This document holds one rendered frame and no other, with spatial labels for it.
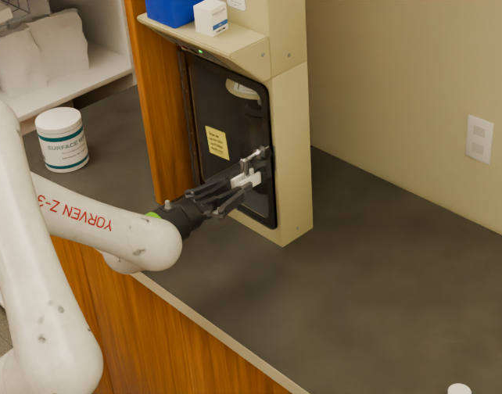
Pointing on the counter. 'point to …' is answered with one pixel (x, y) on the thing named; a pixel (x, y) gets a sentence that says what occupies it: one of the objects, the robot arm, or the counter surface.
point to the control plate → (192, 48)
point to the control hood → (224, 45)
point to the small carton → (210, 17)
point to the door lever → (248, 163)
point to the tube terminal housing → (284, 112)
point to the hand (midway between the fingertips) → (245, 180)
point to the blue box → (171, 12)
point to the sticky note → (217, 142)
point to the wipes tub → (62, 139)
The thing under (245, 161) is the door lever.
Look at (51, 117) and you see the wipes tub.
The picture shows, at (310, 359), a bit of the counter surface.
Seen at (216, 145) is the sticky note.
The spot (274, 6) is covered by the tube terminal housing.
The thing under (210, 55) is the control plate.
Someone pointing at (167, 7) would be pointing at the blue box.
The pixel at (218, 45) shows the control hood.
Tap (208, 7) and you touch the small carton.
